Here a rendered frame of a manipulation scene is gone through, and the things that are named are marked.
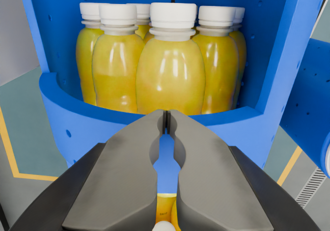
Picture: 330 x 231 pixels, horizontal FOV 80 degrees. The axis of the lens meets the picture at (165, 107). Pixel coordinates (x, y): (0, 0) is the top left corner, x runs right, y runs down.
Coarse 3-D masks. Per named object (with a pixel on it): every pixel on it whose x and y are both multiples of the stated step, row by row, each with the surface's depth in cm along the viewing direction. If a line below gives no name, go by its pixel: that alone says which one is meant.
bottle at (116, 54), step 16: (112, 32) 20; (128, 32) 21; (96, 48) 21; (112, 48) 20; (128, 48) 20; (96, 64) 21; (112, 64) 20; (128, 64) 20; (96, 80) 22; (112, 80) 21; (128, 80) 21; (96, 96) 24; (112, 96) 22; (128, 96) 22; (128, 112) 23
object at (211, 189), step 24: (168, 120) 12; (192, 120) 11; (192, 144) 9; (216, 144) 9; (192, 168) 8; (216, 168) 8; (192, 192) 7; (216, 192) 7; (240, 192) 7; (192, 216) 7; (216, 216) 6; (240, 216) 6; (264, 216) 6
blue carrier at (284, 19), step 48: (48, 0) 22; (96, 0) 30; (144, 0) 34; (192, 0) 33; (240, 0) 29; (288, 0) 12; (48, 48) 22; (288, 48) 13; (48, 96) 17; (240, 96) 33; (288, 96) 18; (240, 144) 15
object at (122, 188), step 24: (144, 120) 11; (120, 144) 9; (144, 144) 9; (96, 168) 8; (120, 168) 8; (144, 168) 8; (96, 192) 7; (120, 192) 7; (144, 192) 7; (72, 216) 6; (96, 216) 6; (120, 216) 6; (144, 216) 7
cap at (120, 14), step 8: (104, 8) 19; (112, 8) 19; (120, 8) 19; (128, 8) 20; (136, 8) 21; (104, 16) 20; (112, 16) 19; (120, 16) 19; (128, 16) 20; (136, 16) 21; (112, 24) 20; (120, 24) 20; (128, 24) 20
